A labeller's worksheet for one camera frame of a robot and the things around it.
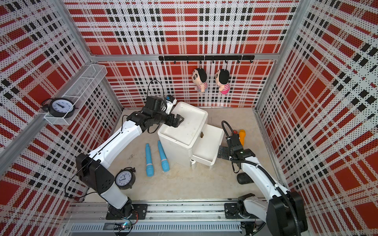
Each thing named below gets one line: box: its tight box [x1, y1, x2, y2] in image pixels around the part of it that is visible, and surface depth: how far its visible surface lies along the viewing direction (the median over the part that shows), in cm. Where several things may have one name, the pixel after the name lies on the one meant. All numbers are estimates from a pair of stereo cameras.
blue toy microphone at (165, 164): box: [157, 140, 170, 173], surface depth 92 cm
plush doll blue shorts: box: [191, 67, 209, 93], surface depth 95 cm
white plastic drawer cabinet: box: [157, 101, 209, 169], surface depth 79 cm
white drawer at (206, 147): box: [190, 123, 225, 168], surface depth 91 cm
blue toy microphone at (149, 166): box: [145, 143, 155, 178], surface depth 90 cm
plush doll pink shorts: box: [215, 68, 231, 95], surface depth 97 cm
